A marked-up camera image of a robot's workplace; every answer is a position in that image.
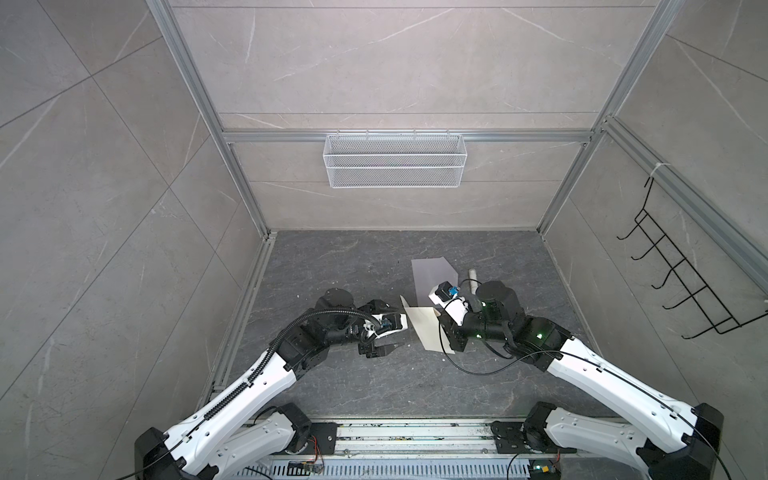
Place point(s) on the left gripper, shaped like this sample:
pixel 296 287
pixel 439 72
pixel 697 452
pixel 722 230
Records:
pixel 380 350

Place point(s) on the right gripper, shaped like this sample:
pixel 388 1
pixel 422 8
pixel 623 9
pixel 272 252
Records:
pixel 452 331

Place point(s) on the beige letter paper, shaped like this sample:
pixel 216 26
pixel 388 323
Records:
pixel 425 322

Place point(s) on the grey purple envelope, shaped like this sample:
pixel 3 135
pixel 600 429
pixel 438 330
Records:
pixel 429 273

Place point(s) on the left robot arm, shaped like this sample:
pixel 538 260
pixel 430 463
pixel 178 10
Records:
pixel 236 428

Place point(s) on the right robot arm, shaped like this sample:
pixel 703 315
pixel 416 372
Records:
pixel 659 436

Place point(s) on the white glue stick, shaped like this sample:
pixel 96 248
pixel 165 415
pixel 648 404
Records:
pixel 473 280

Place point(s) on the aluminium rail frame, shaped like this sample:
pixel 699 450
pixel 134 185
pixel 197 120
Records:
pixel 414 441

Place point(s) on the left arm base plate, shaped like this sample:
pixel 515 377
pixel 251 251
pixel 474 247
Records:
pixel 322 435

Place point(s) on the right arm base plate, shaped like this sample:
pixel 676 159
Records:
pixel 511 437

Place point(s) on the white vented cable duct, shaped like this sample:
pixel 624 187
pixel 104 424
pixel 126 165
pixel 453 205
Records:
pixel 393 469

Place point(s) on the black wire hook rack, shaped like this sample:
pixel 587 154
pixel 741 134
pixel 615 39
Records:
pixel 678 266

